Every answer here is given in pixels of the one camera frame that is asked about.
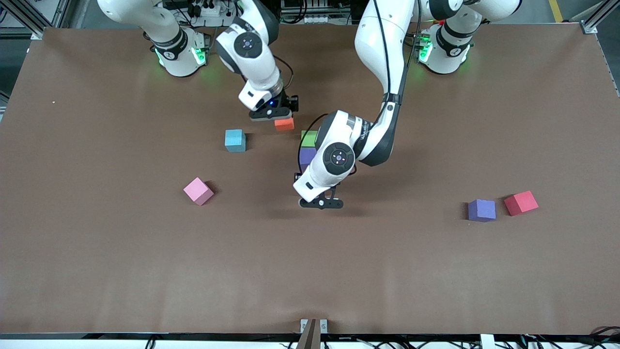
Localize paper table cover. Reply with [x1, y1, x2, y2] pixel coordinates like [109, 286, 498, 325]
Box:
[0, 23, 620, 336]

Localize metal clamp bracket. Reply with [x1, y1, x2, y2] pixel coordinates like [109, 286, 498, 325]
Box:
[300, 318, 328, 334]

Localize white power strip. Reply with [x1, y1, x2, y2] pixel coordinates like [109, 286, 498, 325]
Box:
[186, 0, 218, 17]

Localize pink foam cube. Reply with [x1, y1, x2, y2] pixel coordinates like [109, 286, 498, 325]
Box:
[183, 177, 215, 206]

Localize black left camera cable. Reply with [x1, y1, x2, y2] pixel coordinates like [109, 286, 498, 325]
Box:
[296, 0, 393, 177]

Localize cyan foam cube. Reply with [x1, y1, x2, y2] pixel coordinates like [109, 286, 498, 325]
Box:
[225, 129, 247, 153]

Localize red foam cube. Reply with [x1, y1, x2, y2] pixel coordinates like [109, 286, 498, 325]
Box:
[504, 190, 539, 217]

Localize aluminium frame profile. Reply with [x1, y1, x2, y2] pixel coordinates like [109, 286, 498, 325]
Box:
[0, 0, 73, 40]
[579, 0, 620, 34]

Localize grey stand pole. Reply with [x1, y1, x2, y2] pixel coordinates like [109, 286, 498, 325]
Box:
[296, 318, 321, 349]

